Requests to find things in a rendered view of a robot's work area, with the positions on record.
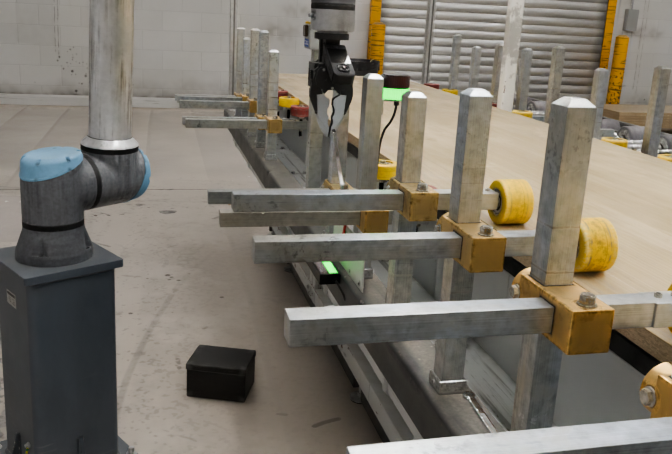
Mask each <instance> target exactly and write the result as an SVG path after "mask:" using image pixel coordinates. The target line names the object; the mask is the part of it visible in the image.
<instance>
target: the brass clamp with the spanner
mask: <svg viewBox="0 0 672 454"><path fill-rule="evenodd" d="M388 220H389V211H360V225H356V226H357V227H358V228H359V229H360V230H361V232H362V233H388Z"/></svg>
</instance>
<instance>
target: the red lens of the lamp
mask: <svg viewBox="0 0 672 454"><path fill-rule="evenodd" d="M381 77H382V78H383V79H384V86H385V87H394V88H409V87H410V76H408V77H398V76H386V75H383V74H381Z"/></svg>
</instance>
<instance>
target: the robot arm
mask: <svg viewBox="0 0 672 454"><path fill-rule="evenodd" d="M355 3H356V0H311V12H309V13H308V17H311V22H310V29H311V30H317V32H315V35H314V38H316V39H318V40H319V54H318V59H317V61H309V69H308V86H310V88H309V98H310V101H311V103H312V106H313V108H314V111H315V116H316V119H317V122H318V124H319V127H320V129H321V131H322V132H323V134H324V135H325V136H326V137H331V136H332V135H333V134H332V129H335V131H336V130H337V129H338V127H339V125H340V123H341V122H342V120H343V118H344V115H345V114H346V112H347V110H348V108H349V106H350V104H351V101H352V98H353V82H354V78H355V71H354V68H353V66H352V63H351V60H350V57H349V55H348V52H347V49H346V46H345V45H340V40H349V34H348V32H354V30H355ZM134 8H135V0H89V108H88V135H87V136H85V137H84V138H83V139H82V140H81V143H80V150H79V149H78V148H74V147H60V146H57V147H46V148H40V149H37V150H32V151H29V152H27V153H25V154H24V155H23V156H22V157H21V159H20V171H19V178H20V196H21V215H22V231H21V233H20V236H19V239H18V242H17V245H16V248H15V259H16V261H18V262H19V263H21V264H24V265H28V266H34V267H61V266H68V265H74V264H78V263H81V262H84V261H86V260H88V259H90V258H91V257H92V256H93V244H92V241H91V239H90V237H89V235H88V232H87V230H86V228H85V223H84V211H85V210H90V209H95V208H99V207H104V206H109V205H113V204H118V203H125V202H128V201H130V200H133V199H136V198H138V197H140V196H141V195H143V194H144V192H145V191H146V190H147V188H148V186H149V183H150V179H149V177H151V168H150V163H149V160H148V158H147V156H146V155H144V154H143V153H144V152H143V151H142V150H141V149H139V143H138V142H137V141H136V140H135V139H134V138H133V137H132V135H131V131H132V90H133V49H134ZM328 90H335V91H336V92H337V93H336V96H335V97H333V98H332V101H331V105H332V108H333V109H332V114H331V123H330V126H329V125H328V119H329V116H328V114H327V109H328V107H329V103H330V100H329V98H327V97H326V96H324V95H323V93H326V92H327V91H328Z"/></svg>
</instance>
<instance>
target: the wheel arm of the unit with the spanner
mask: <svg viewBox="0 0 672 454"><path fill-rule="evenodd" d="M392 216H393V211H389V220H388V225H392ZM421 224H429V221H417V227H420V226H421ZM219 225H220V227H275V226H335V225H360V211H310V212H265V213H264V214H262V213H257V212H254V213H252V214H249V213H240V212H233V210H232V209H219Z"/></svg>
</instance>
